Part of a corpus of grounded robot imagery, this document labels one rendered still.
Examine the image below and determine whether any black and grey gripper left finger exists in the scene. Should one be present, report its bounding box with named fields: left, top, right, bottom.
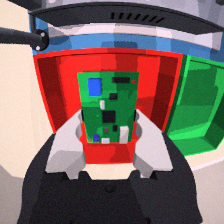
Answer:
left=17, top=109, right=86, bottom=224

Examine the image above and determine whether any green bin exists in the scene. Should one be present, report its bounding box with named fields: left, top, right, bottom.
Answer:
left=164, top=55, right=224, bottom=157

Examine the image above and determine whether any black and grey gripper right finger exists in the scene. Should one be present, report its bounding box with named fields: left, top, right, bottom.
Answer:
left=133, top=109, right=203, bottom=224

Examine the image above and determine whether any green circuit board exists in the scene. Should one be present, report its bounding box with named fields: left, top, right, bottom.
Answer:
left=77, top=72, right=139, bottom=144

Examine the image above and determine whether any red bin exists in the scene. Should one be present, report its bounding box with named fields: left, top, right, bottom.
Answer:
left=33, top=48, right=183, bottom=164

